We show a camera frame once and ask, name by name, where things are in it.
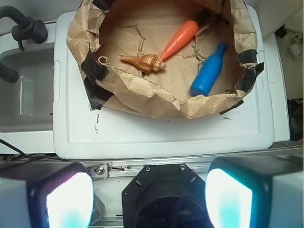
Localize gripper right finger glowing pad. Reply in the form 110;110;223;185
205;155;304;228

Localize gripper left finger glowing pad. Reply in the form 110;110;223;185
0;162;94;228

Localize blue plastic bottle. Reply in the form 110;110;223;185
190;42;228;96

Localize white plastic bin lid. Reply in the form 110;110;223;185
53;12;275;160

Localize white sink basin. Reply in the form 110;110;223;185
0;43;54;133

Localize wooden conch shell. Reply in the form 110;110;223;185
119;54;167;74

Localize black faucet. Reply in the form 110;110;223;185
0;5;48;84

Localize orange toy carrot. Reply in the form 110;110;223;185
160;20;199;60

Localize brown paper bag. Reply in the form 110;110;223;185
66;0;264;119

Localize black cables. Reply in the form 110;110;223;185
0;139;60;164

